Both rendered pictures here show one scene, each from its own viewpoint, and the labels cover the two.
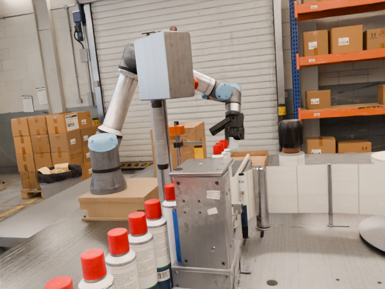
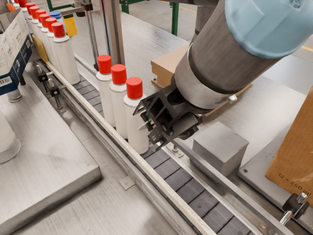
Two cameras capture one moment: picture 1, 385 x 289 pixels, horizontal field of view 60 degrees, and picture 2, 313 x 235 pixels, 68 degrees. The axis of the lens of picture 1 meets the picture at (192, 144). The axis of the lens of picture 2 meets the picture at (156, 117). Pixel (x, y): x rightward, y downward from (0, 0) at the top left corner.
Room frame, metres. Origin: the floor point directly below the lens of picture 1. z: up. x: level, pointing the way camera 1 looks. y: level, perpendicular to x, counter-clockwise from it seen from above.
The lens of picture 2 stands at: (1.68, -0.44, 1.34)
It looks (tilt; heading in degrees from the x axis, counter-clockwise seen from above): 42 degrees down; 124
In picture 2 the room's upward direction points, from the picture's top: straight up
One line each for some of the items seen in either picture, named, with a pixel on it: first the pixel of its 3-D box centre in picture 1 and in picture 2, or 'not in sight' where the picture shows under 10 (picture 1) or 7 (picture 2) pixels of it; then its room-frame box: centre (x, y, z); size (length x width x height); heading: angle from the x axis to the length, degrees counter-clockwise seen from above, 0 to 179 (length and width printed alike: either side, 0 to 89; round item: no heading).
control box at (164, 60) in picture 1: (164, 67); not in sight; (1.06, 0.06, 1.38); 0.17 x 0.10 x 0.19; 38
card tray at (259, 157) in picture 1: (246, 158); not in sight; (2.09, -0.33, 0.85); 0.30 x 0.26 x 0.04; 163
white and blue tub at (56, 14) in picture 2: not in sight; (56, 18); (0.40, 0.39, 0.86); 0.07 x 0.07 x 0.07
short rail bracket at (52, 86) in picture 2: not in sight; (55, 94); (1.06, -0.11, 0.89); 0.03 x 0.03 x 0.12; 73
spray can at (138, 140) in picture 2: (225, 163); (136, 118); (1.42, -0.13, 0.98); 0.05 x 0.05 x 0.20
